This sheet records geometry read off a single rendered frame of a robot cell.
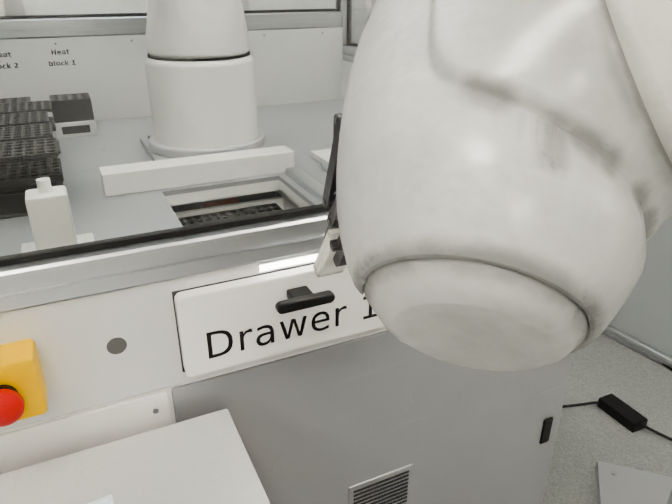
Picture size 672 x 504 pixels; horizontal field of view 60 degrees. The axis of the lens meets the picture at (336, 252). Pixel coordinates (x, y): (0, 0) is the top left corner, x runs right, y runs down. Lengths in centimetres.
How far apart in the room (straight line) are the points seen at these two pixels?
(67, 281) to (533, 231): 57
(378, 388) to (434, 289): 74
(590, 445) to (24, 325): 163
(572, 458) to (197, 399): 134
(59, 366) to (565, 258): 63
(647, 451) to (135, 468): 159
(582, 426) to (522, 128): 188
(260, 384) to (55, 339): 26
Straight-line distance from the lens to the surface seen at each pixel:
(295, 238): 72
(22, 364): 67
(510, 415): 114
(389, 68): 21
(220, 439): 74
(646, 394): 225
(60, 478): 75
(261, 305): 72
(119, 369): 74
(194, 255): 69
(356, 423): 93
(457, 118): 17
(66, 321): 70
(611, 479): 184
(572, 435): 199
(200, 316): 70
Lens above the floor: 126
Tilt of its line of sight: 25 degrees down
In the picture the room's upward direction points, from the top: straight up
